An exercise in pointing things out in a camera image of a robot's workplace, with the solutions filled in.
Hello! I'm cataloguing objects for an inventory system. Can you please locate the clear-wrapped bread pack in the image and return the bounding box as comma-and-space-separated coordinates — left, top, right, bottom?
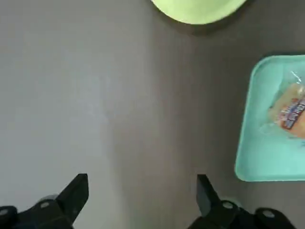
259, 70, 305, 142

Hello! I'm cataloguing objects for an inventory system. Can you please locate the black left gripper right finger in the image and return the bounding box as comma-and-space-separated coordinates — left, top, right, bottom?
185, 174, 296, 229

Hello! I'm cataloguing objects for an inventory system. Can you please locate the yellow round plate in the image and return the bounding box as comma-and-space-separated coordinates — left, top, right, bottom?
150, 0, 253, 25

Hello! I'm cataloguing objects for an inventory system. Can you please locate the green rectangular tray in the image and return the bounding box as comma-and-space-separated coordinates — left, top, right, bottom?
234, 54, 305, 182

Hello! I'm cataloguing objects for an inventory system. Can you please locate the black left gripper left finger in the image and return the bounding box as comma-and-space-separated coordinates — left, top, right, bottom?
0, 173, 89, 229

